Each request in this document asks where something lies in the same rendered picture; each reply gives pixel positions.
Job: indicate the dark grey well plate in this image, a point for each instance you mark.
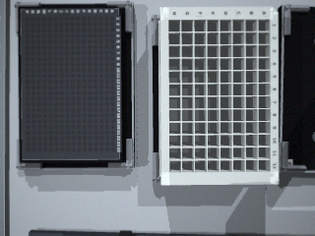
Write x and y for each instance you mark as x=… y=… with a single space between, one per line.
x=72 y=83

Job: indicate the grey flat base plate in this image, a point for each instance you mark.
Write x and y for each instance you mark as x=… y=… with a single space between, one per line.
x=2 y=41

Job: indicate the white deep-well block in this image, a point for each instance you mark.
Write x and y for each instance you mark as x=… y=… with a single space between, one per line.
x=237 y=139

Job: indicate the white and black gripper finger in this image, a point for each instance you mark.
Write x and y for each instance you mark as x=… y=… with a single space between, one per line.
x=126 y=233

